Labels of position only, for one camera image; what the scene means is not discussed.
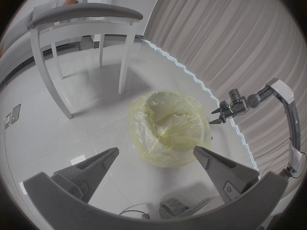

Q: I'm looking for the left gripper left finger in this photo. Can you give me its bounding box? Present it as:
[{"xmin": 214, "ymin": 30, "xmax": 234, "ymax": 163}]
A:
[{"xmin": 53, "ymin": 147, "xmax": 120, "ymax": 203}]

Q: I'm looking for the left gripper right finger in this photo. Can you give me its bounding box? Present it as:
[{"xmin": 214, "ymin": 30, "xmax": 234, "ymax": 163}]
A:
[{"xmin": 193, "ymin": 146, "xmax": 260, "ymax": 204}]

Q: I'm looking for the yellow plastic bag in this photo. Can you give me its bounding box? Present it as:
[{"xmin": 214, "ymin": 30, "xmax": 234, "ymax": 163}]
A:
[{"xmin": 128, "ymin": 89, "xmax": 213, "ymax": 168}]

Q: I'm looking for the beige curtain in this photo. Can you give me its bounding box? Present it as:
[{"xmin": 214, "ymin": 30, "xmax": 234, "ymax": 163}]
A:
[{"xmin": 144, "ymin": 0, "xmax": 307, "ymax": 174}]

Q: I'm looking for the pale grey sofa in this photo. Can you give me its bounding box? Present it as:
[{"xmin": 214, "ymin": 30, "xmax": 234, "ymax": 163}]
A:
[{"xmin": 0, "ymin": 0, "xmax": 95, "ymax": 64}]

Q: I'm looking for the grey and white chair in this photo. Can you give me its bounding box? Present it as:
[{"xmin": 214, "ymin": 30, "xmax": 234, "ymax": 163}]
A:
[{"xmin": 27, "ymin": 0, "xmax": 144, "ymax": 120}]

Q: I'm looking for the black cable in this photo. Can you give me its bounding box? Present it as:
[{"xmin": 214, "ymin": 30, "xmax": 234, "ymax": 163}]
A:
[
  {"xmin": 119, "ymin": 209, "xmax": 151, "ymax": 220},
  {"xmin": 261, "ymin": 150, "xmax": 307, "ymax": 179}
]

